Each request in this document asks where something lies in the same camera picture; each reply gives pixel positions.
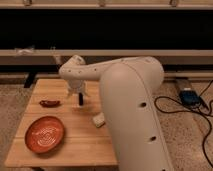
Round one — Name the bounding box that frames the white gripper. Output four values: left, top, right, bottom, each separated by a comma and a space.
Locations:
68, 80, 88, 106

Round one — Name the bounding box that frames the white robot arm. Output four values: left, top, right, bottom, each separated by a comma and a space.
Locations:
59, 55, 174, 171

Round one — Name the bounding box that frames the white eraser block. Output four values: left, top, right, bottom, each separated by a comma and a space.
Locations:
92, 113, 105, 128

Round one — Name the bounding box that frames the orange round plate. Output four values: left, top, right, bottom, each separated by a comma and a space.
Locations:
25, 116, 65, 154

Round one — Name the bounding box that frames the white crumpled object on shelf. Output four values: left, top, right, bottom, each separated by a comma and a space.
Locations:
15, 47, 35, 56

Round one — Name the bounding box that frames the blue electronic box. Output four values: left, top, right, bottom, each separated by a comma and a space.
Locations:
179, 90, 200, 106

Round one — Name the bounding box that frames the wooden shelf rail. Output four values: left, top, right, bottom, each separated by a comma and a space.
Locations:
0, 49, 213, 65

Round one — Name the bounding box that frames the black cable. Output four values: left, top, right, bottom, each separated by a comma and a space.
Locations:
153, 79, 213, 168

